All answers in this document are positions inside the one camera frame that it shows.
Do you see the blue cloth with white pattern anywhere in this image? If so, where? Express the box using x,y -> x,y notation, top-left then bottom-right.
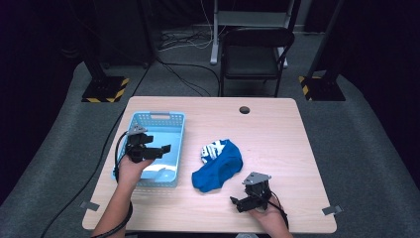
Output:
191,139 -> 245,193

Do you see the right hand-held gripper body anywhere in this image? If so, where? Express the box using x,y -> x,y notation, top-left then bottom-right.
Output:
242,171 -> 274,212

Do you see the black folding chair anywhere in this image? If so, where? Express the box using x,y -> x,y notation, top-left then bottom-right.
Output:
219,26 -> 296,98

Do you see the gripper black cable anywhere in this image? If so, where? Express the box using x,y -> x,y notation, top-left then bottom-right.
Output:
268,188 -> 289,230
90,130 -> 135,238

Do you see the light blue plastic basket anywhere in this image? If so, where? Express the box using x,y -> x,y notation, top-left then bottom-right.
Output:
110,110 -> 187,188

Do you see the person's right hand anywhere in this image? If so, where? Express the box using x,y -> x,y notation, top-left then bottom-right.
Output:
248,195 -> 287,230

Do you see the bundle of floor cables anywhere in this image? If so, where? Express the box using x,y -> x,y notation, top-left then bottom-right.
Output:
157,29 -> 213,53

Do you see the long black floor cable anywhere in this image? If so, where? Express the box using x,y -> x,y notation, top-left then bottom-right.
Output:
40,63 -> 154,238

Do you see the black stand with striped base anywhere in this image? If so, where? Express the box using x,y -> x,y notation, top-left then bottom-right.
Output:
298,0 -> 347,102
80,49 -> 131,104

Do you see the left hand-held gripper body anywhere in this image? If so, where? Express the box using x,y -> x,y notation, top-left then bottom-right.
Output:
125,123 -> 156,164

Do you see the person's left hand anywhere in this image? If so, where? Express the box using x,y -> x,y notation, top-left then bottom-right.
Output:
116,153 -> 154,191

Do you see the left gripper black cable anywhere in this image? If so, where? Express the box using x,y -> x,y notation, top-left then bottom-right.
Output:
90,130 -> 135,238

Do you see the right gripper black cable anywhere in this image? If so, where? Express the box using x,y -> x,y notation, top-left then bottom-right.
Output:
268,188 -> 289,230

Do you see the looped black floor cable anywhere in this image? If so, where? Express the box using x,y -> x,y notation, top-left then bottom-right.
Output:
154,57 -> 222,97

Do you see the white metal stand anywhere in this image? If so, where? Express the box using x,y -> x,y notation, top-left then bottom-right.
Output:
209,0 -> 297,69

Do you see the grey tape piece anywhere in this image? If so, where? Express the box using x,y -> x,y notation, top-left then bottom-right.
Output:
78,200 -> 101,212
321,204 -> 345,217

